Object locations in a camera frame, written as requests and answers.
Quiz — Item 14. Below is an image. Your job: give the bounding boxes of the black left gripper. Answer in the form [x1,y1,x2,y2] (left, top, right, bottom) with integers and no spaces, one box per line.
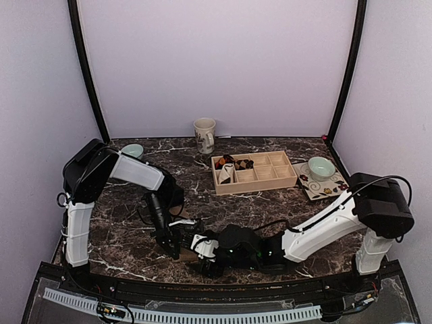
[146,193,181,260]

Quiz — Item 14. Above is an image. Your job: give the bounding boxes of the beige ribbed sock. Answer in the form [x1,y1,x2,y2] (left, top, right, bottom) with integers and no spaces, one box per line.
[169,205,198,263]

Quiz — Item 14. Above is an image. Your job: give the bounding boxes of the wooden compartment tray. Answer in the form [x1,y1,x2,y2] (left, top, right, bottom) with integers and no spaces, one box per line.
[211,151,298,196]

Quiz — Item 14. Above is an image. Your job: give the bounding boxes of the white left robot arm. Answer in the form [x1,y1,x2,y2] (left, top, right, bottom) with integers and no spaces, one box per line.
[61,138,204,267]

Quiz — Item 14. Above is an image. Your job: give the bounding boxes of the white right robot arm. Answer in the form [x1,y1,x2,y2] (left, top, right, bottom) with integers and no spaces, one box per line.
[190,172,414,293]

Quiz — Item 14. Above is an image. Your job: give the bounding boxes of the teal striped ceramic bowl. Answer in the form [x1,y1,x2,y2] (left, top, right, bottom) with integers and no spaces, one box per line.
[121,144,144,159]

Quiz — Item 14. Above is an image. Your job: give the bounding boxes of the rolled white ribbed sock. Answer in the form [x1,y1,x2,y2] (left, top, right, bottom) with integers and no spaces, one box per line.
[218,163,235,184]

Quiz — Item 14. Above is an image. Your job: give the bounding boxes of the rolled red argyle sock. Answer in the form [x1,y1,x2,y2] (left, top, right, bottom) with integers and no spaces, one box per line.
[215,155,236,169]

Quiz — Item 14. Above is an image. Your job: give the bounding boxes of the coral pattern ceramic mug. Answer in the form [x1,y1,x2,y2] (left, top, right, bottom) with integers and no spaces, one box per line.
[194,117,216,155]

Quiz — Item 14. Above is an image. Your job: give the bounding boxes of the floral square plate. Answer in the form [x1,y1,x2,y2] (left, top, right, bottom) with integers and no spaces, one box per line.
[292,162,349,201]

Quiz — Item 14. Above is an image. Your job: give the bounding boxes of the pale green bowl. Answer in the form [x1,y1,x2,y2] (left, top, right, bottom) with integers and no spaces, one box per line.
[307,157,336,182]

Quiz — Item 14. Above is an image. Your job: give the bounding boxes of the green circuit board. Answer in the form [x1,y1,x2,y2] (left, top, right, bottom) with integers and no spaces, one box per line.
[96,303,126,319]

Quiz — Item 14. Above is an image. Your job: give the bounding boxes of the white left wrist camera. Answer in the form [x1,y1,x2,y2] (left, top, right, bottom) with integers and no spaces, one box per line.
[169,219,197,227]

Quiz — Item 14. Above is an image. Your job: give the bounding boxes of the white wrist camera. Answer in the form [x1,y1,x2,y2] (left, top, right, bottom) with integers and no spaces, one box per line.
[190,234,219,262]
[169,219,197,227]

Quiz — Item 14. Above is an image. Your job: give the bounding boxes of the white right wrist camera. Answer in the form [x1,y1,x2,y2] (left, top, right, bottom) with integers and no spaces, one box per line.
[190,234,219,262]

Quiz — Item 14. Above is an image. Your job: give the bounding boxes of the white slotted cable duct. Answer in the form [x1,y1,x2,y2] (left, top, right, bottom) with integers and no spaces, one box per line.
[43,288,323,323]

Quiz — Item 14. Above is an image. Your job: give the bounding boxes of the black front table rail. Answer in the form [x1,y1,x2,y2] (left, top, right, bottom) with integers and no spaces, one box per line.
[38,261,402,304]

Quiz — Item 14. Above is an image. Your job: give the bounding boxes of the black left corner post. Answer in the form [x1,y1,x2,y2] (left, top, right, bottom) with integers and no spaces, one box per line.
[67,0,111,143]

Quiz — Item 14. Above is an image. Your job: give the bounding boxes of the black corner post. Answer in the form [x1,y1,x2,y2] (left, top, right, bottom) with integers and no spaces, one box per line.
[326,0,369,148]
[67,0,111,143]

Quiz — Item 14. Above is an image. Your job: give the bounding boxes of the black right corner post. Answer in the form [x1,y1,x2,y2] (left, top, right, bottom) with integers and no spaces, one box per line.
[326,0,369,148]

